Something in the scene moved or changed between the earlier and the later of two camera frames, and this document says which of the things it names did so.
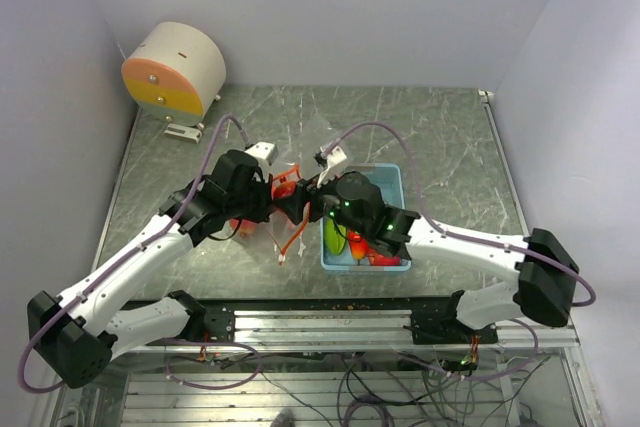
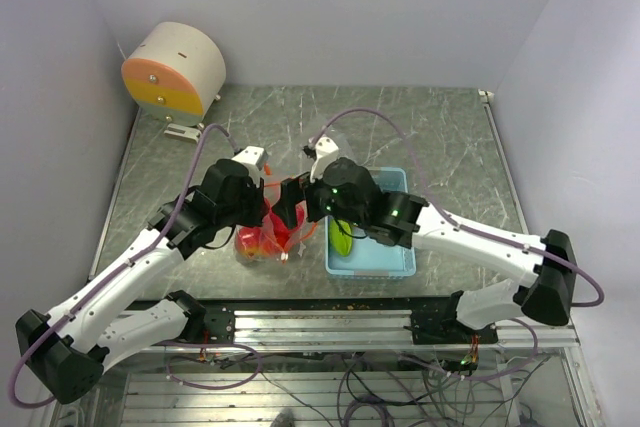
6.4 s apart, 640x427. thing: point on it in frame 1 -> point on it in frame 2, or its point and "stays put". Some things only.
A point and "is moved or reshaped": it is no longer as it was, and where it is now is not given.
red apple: [285, 190] is moved or reshaped
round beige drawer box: [174, 72] stays put
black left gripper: [265, 188] stays put
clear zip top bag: [308, 136] is moved or reshaped
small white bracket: [183, 132] stays put
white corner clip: [486, 96] stays put
